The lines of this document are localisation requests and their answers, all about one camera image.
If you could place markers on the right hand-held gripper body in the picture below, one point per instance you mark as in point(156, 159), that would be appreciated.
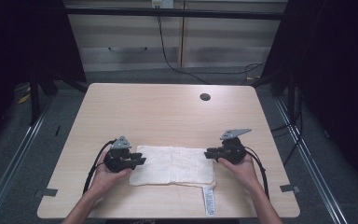
point(233, 149)

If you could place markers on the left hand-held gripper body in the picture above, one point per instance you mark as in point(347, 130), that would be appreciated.
point(118, 160)

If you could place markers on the white towel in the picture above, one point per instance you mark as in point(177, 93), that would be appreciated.
point(174, 166)

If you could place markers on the person's left hand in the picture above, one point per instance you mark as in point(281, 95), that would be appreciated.
point(105, 180)

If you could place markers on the person's right hand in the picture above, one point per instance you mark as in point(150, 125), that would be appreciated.
point(244, 172)

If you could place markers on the grey tape piece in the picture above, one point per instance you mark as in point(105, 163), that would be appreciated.
point(50, 192)
point(289, 188)

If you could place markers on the yellow floor tape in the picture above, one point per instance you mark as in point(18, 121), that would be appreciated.
point(24, 99)

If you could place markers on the black curtain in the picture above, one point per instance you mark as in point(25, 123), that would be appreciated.
point(338, 77)
point(18, 40)

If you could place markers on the black horizontal bar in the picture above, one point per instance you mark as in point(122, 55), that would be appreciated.
point(174, 13)

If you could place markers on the white power outlet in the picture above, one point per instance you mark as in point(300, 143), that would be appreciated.
point(162, 3)

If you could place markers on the metal floor rail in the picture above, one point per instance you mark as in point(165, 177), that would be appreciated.
point(310, 168)
point(9, 168)

